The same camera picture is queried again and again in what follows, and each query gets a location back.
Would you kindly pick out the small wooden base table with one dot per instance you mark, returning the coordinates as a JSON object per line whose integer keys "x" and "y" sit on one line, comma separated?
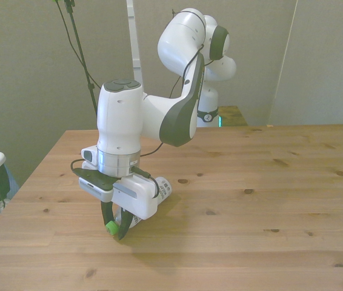
{"x": 232, "y": 115}

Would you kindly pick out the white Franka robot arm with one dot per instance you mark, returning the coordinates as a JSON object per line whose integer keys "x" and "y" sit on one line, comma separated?
{"x": 120, "y": 121}

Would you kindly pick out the black camera stand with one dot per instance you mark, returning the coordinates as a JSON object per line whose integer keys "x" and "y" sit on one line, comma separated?
{"x": 80, "y": 42}

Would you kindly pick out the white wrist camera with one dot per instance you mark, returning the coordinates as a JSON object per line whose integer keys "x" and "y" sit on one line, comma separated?
{"x": 97, "y": 191}

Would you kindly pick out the black camera tripod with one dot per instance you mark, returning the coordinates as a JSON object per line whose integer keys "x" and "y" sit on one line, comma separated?
{"x": 68, "y": 33}

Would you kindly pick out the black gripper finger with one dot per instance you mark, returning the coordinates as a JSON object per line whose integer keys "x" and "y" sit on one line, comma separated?
{"x": 104, "y": 213}
{"x": 125, "y": 225}

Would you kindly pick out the white bottle with green cap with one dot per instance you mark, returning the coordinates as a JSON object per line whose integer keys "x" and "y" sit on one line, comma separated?
{"x": 164, "y": 189}

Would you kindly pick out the white vertical post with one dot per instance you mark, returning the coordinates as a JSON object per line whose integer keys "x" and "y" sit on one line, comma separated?
{"x": 133, "y": 45}

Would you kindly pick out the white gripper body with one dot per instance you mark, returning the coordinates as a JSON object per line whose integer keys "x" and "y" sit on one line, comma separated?
{"x": 138, "y": 198}

